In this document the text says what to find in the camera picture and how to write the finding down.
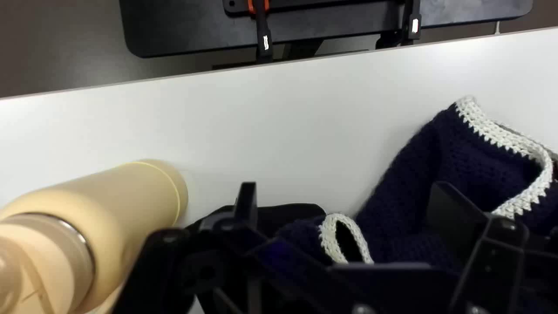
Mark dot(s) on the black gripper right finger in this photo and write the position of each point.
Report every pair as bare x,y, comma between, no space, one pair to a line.
506,269

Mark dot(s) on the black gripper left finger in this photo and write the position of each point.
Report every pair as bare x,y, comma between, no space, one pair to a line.
231,262

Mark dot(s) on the navy knit garment white trim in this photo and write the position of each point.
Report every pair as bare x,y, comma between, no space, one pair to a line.
454,175

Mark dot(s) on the beige insulated water bottle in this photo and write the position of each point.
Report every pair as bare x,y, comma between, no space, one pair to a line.
70,246

